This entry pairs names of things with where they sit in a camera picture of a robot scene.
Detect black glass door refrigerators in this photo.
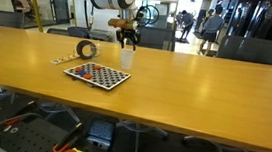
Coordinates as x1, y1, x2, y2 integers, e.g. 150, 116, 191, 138
224, 0, 272, 45

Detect black tape roll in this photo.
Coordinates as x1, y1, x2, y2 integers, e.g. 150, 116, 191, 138
74, 38, 99, 62

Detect black orange clamp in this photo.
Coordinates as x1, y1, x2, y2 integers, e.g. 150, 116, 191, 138
51, 119, 84, 152

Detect person in dark clothes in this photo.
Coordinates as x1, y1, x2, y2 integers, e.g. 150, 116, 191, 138
178, 9, 196, 43

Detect person in blue-gray shirt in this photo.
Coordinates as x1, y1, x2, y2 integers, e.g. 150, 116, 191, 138
197, 3, 227, 58

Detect clear glass cup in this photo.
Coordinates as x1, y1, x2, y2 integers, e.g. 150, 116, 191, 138
91, 42, 103, 60

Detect seated person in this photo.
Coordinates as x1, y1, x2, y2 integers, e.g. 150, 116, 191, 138
22, 0, 38, 21
9, 0, 23, 13

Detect gray hose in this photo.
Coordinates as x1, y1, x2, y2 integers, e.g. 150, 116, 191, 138
0, 108, 45, 135

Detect white paper cup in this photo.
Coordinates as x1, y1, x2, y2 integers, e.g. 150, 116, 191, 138
119, 47, 137, 71

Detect brown wrist camera box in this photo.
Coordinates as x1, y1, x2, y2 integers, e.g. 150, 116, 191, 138
107, 17, 139, 31

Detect black looped gripper cable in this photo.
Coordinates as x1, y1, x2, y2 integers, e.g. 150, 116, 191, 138
134, 3, 162, 26

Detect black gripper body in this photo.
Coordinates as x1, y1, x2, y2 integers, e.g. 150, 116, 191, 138
118, 27, 139, 41

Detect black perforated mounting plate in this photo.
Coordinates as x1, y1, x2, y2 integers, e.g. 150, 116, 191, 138
0, 112, 72, 152

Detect wooden number puzzle strip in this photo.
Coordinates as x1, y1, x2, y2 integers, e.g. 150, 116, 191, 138
50, 51, 82, 69

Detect dark floor mat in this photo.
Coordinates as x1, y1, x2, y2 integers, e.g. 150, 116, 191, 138
174, 37, 192, 45

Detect gray floor power box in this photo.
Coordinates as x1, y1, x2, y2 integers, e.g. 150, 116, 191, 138
85, 117, 117, 152

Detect gray board support piece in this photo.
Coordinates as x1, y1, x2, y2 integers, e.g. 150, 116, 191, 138
82, 79, 97, 88

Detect blue disc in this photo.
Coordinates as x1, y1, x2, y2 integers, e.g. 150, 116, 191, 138
77, 68, 87, 77

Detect red handled tool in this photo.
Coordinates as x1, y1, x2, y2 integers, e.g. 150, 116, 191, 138
2, 116, 22, 128

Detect black angled bar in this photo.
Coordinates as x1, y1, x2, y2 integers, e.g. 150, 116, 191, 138
13, 99, 40, 122

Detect office chair base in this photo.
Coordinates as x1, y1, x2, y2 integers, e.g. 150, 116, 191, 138
35, 100, 83, 125
0, 87, 17, 105

